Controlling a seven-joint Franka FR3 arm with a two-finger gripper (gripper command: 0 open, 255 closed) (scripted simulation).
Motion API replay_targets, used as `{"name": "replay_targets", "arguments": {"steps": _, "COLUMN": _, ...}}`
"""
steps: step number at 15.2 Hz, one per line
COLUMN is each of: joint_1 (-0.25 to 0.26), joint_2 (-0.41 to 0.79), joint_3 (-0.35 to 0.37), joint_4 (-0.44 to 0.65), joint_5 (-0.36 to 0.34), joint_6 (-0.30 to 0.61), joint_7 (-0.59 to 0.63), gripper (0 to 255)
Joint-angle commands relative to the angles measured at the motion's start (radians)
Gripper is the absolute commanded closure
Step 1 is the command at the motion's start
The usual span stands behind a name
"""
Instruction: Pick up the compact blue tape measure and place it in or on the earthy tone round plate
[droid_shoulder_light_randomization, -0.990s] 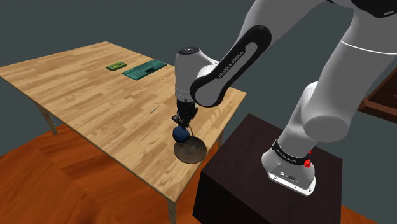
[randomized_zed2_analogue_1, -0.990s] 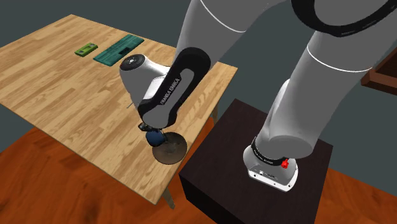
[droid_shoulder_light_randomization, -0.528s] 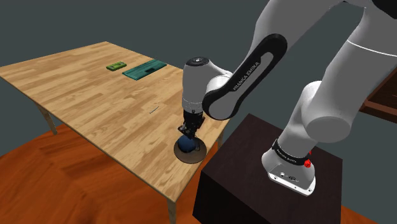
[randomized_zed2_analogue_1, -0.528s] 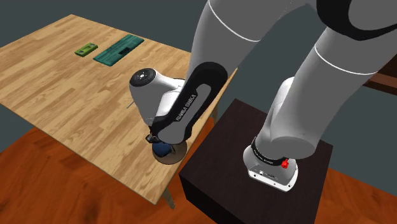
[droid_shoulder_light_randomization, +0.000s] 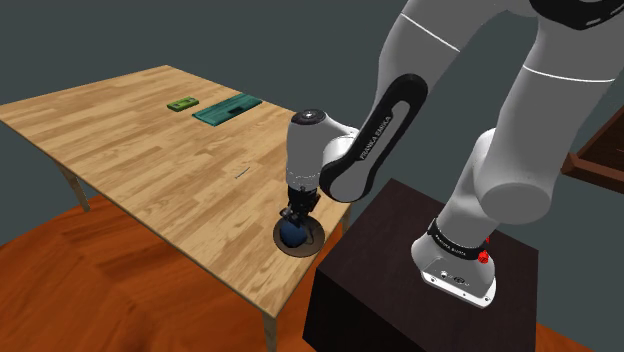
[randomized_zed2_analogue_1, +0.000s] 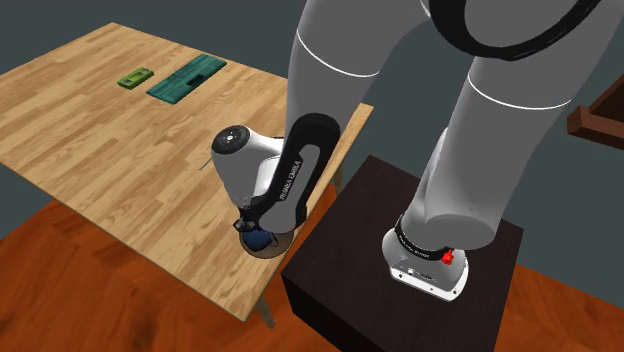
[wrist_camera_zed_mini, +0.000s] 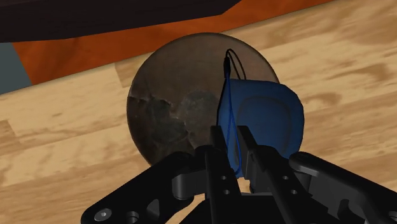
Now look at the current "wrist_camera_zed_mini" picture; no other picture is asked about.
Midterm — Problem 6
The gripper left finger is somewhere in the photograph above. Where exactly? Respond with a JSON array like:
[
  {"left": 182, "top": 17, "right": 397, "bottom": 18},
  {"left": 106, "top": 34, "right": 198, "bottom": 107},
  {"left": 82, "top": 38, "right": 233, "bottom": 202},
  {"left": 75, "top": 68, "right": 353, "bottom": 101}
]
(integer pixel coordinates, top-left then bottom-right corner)
[{"left": 80, "top": 125, "right": 246, "bottom": 224}]

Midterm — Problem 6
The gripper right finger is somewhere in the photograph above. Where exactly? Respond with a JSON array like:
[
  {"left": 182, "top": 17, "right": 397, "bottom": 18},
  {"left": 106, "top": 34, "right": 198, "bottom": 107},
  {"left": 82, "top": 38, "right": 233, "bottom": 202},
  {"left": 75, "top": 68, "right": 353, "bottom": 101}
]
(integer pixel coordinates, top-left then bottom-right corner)
[{"left": 237, "top": 125, "right": 397, "bottom": 224}]

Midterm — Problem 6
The brown round bowl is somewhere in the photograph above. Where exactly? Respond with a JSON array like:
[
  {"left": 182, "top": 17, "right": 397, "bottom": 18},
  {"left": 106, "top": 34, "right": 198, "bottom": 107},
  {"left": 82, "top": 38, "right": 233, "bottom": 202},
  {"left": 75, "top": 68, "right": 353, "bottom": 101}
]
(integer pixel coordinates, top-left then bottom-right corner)
[{"left": 126, "top": 32, "right": 280, "bottom": 167}]

